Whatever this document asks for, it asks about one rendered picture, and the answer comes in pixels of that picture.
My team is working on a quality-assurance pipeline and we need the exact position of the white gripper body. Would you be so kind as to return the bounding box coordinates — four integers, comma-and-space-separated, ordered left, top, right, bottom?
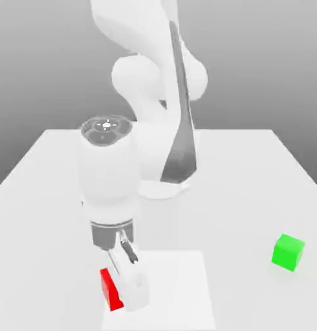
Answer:
108, 244, 151, 312

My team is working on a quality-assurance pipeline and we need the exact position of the small red cube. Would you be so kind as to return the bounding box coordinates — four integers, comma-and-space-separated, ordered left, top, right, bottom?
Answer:
100, 268, 125, 312

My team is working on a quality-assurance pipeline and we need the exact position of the small green cube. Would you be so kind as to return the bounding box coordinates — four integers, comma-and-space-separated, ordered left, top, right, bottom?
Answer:
271, 233, 306, 273

